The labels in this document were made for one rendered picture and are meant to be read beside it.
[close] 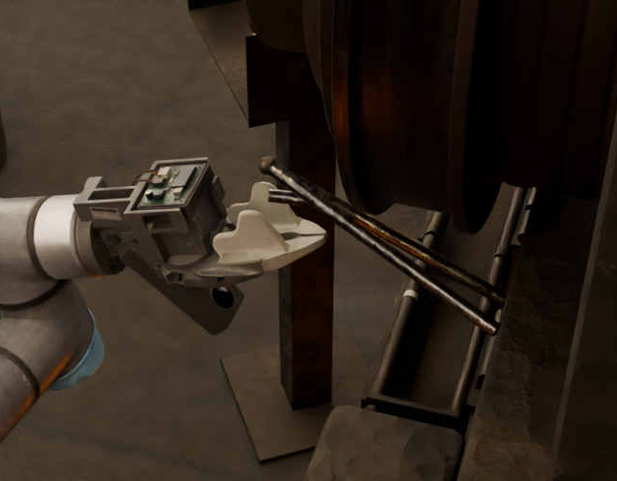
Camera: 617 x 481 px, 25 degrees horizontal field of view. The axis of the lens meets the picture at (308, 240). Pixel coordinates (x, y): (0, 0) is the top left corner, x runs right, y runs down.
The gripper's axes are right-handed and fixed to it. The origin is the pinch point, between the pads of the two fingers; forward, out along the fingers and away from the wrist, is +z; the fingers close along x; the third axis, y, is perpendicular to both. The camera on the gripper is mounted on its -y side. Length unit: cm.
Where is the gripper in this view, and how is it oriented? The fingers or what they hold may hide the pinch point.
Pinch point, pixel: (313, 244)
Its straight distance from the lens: 115.6
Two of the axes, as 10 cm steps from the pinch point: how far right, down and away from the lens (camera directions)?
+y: -3.0, -7.5, -5.9
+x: 2.9, -6.6, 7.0
